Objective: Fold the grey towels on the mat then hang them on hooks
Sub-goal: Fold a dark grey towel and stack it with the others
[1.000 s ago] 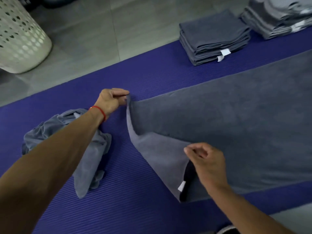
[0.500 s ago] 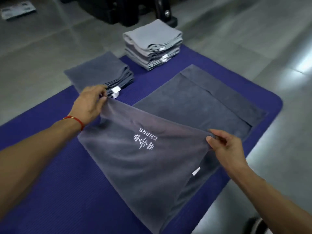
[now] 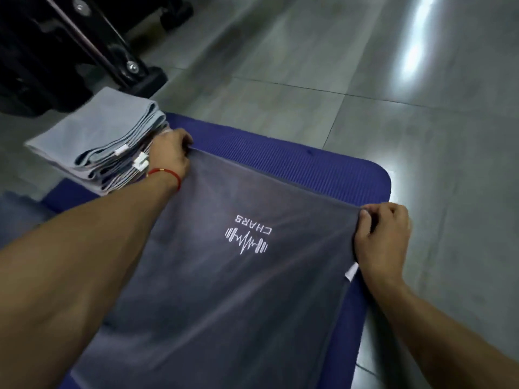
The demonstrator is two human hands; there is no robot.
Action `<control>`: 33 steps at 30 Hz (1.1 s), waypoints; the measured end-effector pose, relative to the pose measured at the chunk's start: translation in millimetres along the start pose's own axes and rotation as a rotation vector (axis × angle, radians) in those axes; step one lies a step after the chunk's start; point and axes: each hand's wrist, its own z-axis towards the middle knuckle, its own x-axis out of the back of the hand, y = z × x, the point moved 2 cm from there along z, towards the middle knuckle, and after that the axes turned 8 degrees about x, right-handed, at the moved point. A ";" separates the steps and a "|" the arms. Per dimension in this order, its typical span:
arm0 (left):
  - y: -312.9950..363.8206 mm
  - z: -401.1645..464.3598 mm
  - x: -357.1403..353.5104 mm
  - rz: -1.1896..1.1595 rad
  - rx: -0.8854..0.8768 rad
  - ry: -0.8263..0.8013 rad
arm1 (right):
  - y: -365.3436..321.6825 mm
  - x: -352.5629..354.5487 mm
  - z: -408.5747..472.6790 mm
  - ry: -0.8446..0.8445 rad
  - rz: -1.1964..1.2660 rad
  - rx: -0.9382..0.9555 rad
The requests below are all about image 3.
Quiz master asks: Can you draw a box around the purple ribbed mat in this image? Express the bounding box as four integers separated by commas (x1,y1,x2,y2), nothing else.
40,113,392,389

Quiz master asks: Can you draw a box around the red string bracelet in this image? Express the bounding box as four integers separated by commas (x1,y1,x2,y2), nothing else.
145,167,182,192

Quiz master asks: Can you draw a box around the person's left forearm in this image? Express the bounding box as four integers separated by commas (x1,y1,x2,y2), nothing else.
0,173,181,389

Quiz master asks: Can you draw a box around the person's left hand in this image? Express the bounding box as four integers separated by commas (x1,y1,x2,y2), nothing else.
147,128,194,191

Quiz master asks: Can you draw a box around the person's right hand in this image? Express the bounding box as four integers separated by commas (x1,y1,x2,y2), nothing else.
354,202,412,294

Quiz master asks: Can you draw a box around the person's right forearm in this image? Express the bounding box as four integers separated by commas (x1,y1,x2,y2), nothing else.
364,275,519,389

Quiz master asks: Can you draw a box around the black weight stack machine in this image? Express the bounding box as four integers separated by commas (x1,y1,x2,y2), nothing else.
0,0,195,118

